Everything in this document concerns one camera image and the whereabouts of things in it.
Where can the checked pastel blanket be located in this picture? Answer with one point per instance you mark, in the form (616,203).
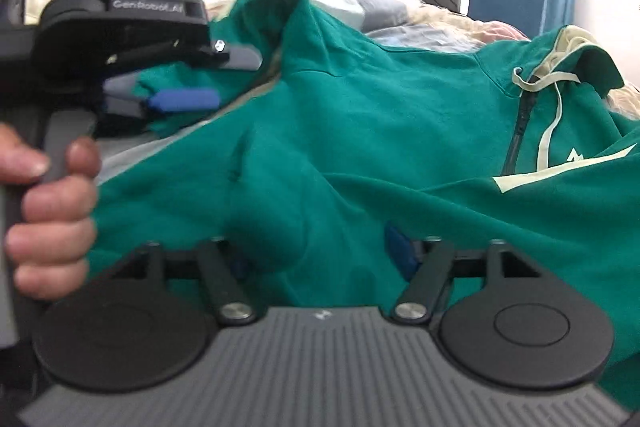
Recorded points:
(395,24)

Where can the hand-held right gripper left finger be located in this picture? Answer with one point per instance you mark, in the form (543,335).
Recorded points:
(225,287)

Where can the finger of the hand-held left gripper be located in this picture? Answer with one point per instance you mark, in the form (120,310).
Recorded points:
(185,100)
(240,57)

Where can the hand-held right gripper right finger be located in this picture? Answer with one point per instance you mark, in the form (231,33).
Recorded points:
(400,252)

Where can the person's left hand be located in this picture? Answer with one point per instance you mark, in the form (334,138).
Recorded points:
(55,217)

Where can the green hoodie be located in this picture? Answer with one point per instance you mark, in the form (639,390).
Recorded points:
(375,117)

